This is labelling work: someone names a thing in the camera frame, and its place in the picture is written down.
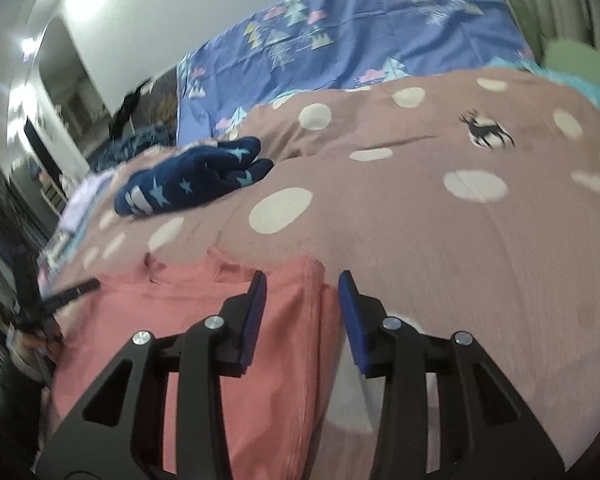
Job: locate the navy star-patterned garment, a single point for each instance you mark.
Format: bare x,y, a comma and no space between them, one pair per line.
194,178

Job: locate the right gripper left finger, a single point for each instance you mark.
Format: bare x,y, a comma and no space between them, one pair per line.
155,410

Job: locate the black tripod stand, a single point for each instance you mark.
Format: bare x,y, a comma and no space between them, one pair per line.
33,322

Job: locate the green pillow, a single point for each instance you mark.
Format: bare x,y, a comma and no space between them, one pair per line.
573,58

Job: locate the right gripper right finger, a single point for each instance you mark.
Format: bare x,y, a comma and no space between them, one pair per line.
448,411

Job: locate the pink garment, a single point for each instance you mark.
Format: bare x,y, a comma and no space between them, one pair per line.
270,414

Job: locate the blue tree-print headboard cover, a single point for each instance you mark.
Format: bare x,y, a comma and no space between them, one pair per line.
304,45

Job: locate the mauve polka-dot blanket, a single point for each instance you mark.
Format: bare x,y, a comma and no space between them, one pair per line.
465,201

